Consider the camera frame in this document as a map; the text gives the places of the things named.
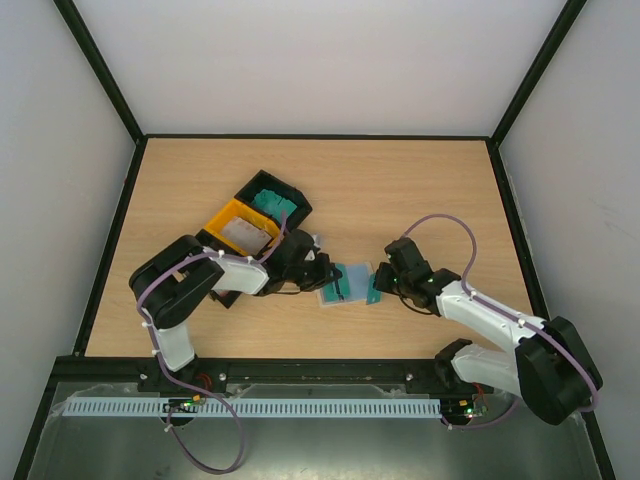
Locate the light blue slotted cable duct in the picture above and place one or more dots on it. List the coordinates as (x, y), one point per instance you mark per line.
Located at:
(256, 408)

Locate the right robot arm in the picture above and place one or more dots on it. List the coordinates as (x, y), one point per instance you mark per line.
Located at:
(545, 363)

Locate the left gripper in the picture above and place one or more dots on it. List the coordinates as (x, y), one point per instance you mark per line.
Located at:
(325, 271)

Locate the white card stack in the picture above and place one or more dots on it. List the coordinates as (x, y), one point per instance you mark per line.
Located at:
(245, 236)

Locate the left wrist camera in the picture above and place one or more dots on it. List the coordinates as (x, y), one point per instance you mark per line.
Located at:
(316, 248)

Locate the black bin with teal cards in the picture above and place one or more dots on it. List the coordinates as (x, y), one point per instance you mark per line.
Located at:
(265, 180)

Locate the teal credit card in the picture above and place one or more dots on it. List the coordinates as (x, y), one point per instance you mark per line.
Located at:
(336, 292)
(374, 292)

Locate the black aluminium frame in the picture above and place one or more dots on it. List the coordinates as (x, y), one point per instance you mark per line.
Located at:
(468, 170)

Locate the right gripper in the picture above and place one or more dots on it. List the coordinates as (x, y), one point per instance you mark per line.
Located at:
(388, 282)

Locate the beige card holder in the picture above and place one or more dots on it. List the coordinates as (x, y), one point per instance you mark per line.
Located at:
(354, 286)

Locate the black bin with red cards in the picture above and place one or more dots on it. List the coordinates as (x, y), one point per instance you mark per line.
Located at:
(225, 297)

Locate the teal card stack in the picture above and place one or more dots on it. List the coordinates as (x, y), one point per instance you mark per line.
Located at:
(273, 204)

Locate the yellow card bin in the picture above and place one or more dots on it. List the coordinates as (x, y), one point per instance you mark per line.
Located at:
(236, 208)

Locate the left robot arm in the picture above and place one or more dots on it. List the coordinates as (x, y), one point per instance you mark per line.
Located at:
(171, 285)

